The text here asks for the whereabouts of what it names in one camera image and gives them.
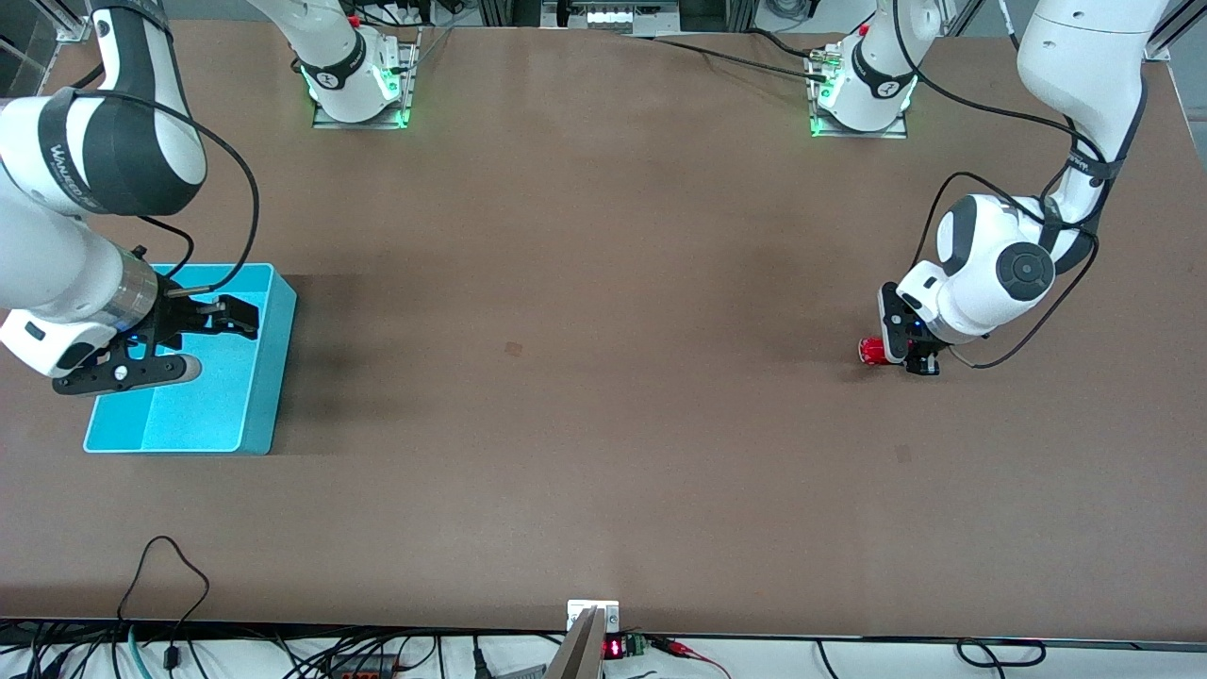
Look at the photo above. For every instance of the red beetle toy car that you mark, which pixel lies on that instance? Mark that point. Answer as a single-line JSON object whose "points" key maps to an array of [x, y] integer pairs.
{"points": [[872, 352]]}

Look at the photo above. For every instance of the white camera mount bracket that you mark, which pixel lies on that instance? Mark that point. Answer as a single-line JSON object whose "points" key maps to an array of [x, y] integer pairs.
{"points": [[592, 608]]}

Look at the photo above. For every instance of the aluminium frame corner profile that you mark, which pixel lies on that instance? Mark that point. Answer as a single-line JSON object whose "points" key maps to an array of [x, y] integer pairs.
{"points": [[1174, 38]]}

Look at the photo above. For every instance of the orange power strip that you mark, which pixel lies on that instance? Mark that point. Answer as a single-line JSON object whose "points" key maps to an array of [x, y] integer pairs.
{"points": [[363, 668]]}

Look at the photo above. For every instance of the red digit display module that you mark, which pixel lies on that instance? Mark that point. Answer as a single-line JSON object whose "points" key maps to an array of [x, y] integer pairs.
{"points": [[618, 647]]}

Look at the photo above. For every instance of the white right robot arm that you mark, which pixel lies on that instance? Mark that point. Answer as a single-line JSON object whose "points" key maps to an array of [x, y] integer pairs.
{"points": [[57, 264]]}

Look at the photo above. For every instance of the grey camera support bar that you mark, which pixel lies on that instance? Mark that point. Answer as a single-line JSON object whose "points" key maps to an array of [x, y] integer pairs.
{"points": [[577, 651]]}

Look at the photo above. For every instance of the blue plastic box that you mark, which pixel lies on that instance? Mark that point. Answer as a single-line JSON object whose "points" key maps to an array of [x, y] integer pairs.
{"points": [[217, 405]]}

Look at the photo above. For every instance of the lit control unit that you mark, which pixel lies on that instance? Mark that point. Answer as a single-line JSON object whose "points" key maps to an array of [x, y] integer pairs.
{"points": [[613, 14]]}

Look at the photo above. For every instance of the metal corner bracket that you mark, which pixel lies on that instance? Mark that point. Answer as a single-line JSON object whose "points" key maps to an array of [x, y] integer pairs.
{"points": [[71, 28]]}

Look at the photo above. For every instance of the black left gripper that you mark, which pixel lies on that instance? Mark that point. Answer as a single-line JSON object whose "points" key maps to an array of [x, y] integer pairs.
{"points": [[925, 361]]}

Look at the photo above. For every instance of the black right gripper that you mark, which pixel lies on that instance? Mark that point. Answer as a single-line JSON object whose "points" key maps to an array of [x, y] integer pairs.
{"points": [[175, 315]]}

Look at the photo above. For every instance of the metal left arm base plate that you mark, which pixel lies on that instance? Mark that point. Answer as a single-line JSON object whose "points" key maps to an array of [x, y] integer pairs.
{"points": [[863, 134]]}

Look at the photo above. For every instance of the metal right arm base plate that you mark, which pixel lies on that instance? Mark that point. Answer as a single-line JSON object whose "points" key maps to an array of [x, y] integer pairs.
{"points": [[407, 71]]}

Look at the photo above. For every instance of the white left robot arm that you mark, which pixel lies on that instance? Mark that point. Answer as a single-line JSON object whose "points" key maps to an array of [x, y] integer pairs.
{"points": [[1084, 57]]}

